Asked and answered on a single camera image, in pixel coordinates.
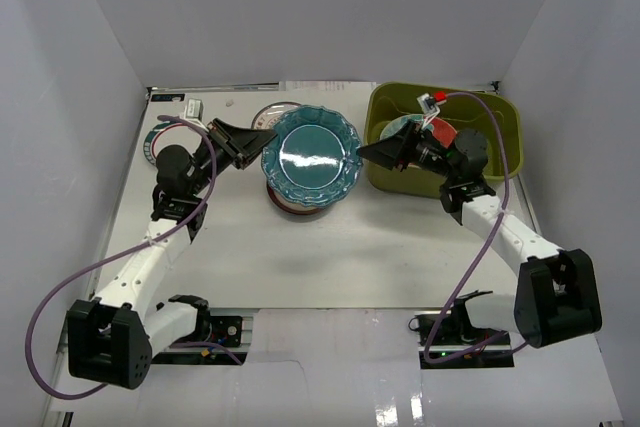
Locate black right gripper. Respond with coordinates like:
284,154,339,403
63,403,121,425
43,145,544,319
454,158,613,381
357,121,458,182

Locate red teal flower plate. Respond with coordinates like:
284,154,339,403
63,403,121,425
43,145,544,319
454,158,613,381
379,114,457,147

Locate teal scalloped plate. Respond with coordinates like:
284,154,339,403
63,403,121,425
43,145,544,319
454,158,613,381
261,105,363,210

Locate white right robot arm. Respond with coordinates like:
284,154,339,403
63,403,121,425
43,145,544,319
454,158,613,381
358,122,602,348

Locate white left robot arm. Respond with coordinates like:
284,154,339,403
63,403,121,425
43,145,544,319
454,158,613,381
66,119,276,389

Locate olive green plastic bin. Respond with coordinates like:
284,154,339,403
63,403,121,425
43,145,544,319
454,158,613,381
363,82,524,198

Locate white orange sunburst plate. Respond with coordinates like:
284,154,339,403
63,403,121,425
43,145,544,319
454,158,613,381
251,101,301,130

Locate white green rimmed plate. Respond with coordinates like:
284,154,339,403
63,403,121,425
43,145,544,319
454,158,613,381
142,121,201,167

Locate white papers at back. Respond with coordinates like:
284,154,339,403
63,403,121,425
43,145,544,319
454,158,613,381
279,80,378,92

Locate red rimmed beige plate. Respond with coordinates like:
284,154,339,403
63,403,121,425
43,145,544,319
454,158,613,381
266,185,329,216

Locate blue label sticker left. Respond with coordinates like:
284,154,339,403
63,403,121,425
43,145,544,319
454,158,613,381
150,93,185,102

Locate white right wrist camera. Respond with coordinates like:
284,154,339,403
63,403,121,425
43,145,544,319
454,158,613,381
416,92,447,125

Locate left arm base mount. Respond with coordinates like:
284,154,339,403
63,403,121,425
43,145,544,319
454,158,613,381
200,316,249,365

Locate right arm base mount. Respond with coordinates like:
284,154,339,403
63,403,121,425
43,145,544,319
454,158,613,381
407,311,515,370

